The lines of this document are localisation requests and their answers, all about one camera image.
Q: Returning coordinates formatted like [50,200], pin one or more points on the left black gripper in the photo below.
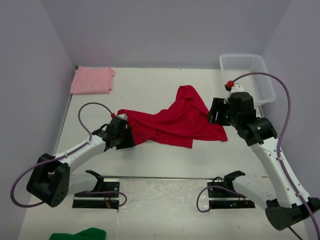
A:
[129,141]

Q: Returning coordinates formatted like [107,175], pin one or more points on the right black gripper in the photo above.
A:
[218,105]

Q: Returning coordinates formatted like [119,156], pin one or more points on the red t shirt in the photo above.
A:
[179,125]

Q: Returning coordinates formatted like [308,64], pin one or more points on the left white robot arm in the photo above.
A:
[53,179]

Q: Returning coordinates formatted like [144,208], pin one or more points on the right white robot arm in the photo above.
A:
[287,203]

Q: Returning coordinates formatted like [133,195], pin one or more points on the white plastic basket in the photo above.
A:
[259,86]

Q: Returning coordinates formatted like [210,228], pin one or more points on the folded pink t shirt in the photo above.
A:
[92,81]

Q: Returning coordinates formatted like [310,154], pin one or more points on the green t shirt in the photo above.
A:
[87,234]

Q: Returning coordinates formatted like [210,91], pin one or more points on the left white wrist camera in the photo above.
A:
[123,116]

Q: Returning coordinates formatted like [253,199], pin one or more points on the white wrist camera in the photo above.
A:
[123,116]
[231,88]

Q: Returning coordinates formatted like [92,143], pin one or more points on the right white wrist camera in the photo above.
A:
[231,88]

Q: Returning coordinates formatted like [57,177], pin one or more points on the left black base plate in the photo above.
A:
[108,200]

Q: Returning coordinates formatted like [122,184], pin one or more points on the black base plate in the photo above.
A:
[108,200]
[222,199]

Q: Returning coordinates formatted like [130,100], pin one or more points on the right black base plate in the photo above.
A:
[222,199]

